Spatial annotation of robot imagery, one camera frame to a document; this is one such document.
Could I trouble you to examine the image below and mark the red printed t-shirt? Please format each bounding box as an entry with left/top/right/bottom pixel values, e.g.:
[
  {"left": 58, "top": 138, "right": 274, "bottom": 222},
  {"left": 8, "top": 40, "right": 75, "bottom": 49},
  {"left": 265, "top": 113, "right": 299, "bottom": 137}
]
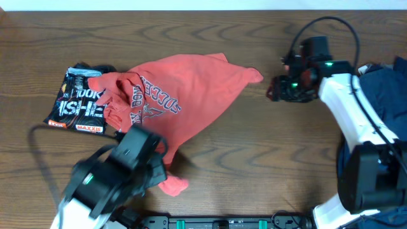
[{"left": 87, "top": 52, "right": 265, "bottom": 197}]

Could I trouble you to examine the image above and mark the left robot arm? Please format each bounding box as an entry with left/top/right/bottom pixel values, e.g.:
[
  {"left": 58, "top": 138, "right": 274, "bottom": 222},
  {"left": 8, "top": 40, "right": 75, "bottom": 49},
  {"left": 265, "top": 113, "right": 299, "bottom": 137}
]
[{"left": 51, "top": 125, "right": 169, "bottom": 228}]

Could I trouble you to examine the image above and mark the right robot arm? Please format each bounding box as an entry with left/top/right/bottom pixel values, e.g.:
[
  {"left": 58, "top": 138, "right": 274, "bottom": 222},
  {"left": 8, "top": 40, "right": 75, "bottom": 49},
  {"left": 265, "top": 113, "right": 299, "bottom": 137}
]
[{"left": 267, "top": 36, "right": 406, "bottom": 228}]

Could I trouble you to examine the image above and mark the black folded printed shirt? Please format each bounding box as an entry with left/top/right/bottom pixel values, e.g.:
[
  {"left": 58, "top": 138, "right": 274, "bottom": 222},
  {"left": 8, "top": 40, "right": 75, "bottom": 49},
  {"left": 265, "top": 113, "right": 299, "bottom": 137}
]
[{"left": 44, "top": 63, "right": 116, "bottom": 134}]

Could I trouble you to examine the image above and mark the navy blue garment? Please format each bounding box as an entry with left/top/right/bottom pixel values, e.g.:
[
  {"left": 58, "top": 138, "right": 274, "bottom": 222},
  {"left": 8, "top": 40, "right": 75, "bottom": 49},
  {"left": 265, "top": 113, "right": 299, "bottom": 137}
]
[{"left": 336, "top": 56, "right": 407, "bottom": 229}]

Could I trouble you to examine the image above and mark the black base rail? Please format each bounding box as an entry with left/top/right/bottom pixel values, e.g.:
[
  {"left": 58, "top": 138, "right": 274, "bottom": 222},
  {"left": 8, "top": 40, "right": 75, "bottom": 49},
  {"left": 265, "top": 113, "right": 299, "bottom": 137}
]
[{"left": 129, "top": 211, "right": 315, "bottom": 229}]

